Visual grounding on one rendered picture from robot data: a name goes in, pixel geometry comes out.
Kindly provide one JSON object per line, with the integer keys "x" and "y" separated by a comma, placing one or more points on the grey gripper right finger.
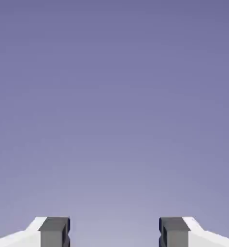
{"x": 177, "y": 233}

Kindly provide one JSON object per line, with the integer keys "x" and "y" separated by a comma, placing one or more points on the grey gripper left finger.
{"x": 51, "y": 233}

